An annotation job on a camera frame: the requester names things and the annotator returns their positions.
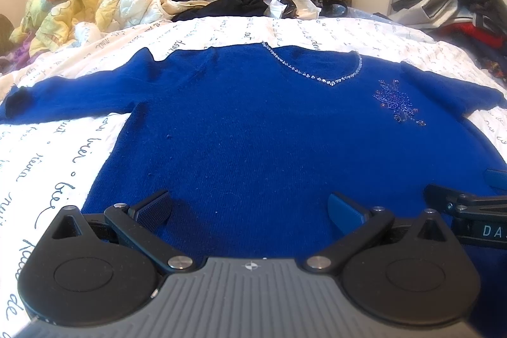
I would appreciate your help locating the yellow floral quilt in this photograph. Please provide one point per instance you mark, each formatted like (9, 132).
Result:
(52, 23)

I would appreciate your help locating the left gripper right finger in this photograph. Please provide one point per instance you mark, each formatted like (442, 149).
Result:
(408, 273)

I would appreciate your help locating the white script-print bedsheet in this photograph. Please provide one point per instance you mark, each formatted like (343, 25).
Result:
(48, 165)

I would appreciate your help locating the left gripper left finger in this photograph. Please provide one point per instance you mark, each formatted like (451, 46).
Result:
(93, 269)

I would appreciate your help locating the blue knit sweater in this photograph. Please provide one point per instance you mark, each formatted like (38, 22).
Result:
(250, 142)

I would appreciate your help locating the clothes pile on right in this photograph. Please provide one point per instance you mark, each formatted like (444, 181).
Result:
(476, 26)

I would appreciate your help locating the black garment pile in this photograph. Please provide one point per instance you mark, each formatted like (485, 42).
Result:
(220, 8)

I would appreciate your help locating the crumpled white plastic bag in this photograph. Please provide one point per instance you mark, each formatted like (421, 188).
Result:
(293, 9)

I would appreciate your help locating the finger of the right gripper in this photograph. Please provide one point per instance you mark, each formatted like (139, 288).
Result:
(497, 179)
(444, 200)

